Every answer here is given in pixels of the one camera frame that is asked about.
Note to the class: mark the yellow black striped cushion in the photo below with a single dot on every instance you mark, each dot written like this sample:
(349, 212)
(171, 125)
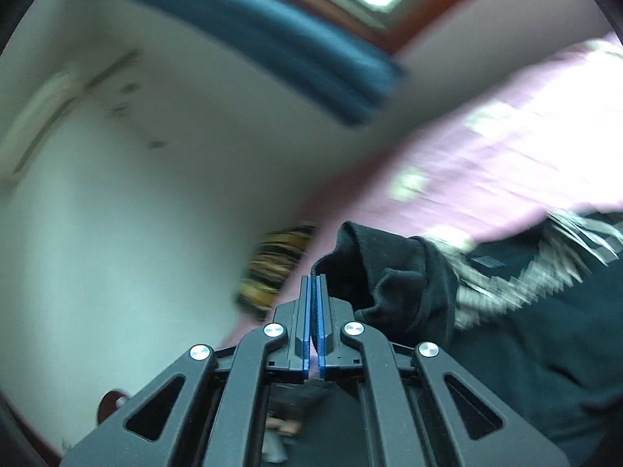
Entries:
(272, 262)

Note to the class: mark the black garment with white print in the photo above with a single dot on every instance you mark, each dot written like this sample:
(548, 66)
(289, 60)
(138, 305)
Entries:
(535, 350)

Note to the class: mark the white wall fixture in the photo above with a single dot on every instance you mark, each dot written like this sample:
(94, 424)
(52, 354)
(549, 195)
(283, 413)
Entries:
(48, 102)

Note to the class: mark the blue hanging cloth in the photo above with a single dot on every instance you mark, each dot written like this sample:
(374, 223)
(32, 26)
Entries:
(272, 24)

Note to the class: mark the dark red chair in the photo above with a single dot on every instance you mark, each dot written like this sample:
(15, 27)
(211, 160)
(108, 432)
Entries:
(114, 403)

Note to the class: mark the pink blanket with green dots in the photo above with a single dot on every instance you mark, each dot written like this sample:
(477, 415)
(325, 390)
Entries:
(486, 180)

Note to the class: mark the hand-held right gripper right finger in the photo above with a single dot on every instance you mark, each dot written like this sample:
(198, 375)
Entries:
(321, 331)

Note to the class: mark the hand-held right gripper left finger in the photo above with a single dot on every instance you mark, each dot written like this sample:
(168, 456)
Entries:
(305, 331)

